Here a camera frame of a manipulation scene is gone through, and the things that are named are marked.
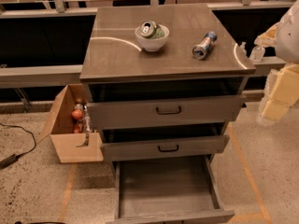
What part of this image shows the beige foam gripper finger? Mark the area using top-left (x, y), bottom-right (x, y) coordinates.
top-left (261, 63), bottom-right (299, 121)
top-left (254, 23), bottom-right (278, 48)

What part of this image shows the green soda can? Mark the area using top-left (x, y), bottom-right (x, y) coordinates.
top-left (140, 20), bottom-right (164, 39)

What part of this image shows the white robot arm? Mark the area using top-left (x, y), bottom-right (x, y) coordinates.
top-left (254, 0), bottom-right (299, 126)

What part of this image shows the blue silver energy drink can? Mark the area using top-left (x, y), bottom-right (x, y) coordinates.
top-left (192, 31), bottom-right (218, 60)

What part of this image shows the white ceramic bowl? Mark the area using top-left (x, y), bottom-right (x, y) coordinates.
top-left (135, 25), bottom-right (169, 52)

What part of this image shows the middle grey drawer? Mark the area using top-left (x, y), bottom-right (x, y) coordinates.
top-left (101, 135), bottom-right (229, 161)

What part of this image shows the grey metal drawer cabinet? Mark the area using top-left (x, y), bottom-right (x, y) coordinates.
top-left (78, 3), bottom-right (257, 224)

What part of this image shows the bottom open grey drawer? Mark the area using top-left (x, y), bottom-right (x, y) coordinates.
top-left (107, 156), bottom-right (235, 224)

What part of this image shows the top grey drawer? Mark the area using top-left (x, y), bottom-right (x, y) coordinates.
top-left (88, 95), bottom-right (245, 130)

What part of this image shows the orange fruit in box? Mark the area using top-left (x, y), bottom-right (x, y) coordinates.
top-left (72, 109), bottom-right (83, 120)

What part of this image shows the open cardboard box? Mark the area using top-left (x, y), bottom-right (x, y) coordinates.
top-left (38, 84), bottom-right (104, 163)

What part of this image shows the grey metal rail frame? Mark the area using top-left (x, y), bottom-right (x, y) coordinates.
top-left (0, 0), bottom-right (295, 89)

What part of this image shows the black power cable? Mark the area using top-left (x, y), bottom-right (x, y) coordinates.
top-left (0, 122), bottom-right (37, 169)

